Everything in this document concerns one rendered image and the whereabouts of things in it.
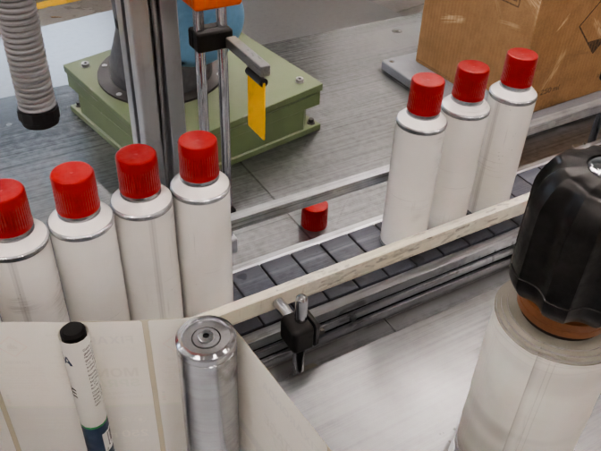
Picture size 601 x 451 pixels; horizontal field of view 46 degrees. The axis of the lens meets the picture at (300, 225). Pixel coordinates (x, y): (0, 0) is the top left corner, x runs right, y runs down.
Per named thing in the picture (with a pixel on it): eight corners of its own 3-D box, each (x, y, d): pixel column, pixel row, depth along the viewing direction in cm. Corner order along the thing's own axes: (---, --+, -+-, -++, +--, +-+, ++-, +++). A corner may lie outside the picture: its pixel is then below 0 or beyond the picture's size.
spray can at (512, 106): (482, 226, 84) (522, 67, 71) (454, 203, 87) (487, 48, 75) (514, 214, 86) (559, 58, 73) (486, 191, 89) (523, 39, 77)
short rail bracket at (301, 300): (292, 397, 69) (295, 311, 62) (277, 377, 71) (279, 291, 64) (319, 386, 70) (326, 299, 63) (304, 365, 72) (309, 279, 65)
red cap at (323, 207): (295, 224, 91) (296, 203, 89) (311, 212, 93) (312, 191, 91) (316, 234, 89) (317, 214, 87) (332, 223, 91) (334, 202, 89)
